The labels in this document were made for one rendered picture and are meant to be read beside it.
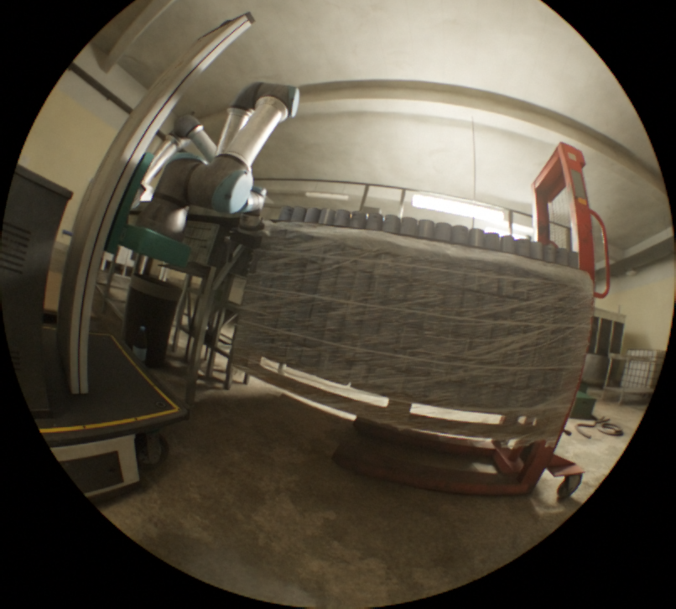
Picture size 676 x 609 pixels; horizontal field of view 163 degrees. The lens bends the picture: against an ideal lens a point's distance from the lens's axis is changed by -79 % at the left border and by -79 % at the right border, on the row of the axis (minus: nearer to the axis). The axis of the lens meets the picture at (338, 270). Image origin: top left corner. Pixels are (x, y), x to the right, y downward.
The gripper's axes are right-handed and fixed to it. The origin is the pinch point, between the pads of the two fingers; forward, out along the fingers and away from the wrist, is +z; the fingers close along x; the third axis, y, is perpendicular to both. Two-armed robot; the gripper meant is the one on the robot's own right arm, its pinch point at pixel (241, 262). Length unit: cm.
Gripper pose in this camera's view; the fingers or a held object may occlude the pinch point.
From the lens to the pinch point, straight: 100.6
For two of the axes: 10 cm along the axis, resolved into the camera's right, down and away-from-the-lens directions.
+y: -2.9, 1.9, -9.4
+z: -2.9, 9.2, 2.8
